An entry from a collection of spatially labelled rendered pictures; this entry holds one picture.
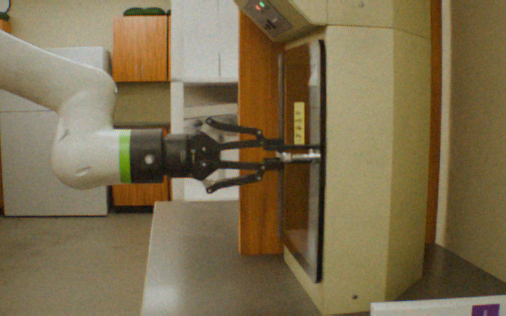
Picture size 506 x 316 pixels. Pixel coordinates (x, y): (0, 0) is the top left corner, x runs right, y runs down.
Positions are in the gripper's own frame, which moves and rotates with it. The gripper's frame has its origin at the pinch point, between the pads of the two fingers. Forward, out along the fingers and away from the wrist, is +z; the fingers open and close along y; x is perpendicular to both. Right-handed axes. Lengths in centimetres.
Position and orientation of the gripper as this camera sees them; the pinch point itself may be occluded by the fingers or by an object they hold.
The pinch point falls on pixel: (284, 154)
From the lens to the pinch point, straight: 94.0
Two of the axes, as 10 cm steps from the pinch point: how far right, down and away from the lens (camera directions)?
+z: 9.9, -0.2, 1.5
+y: 0.0, -10.0, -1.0
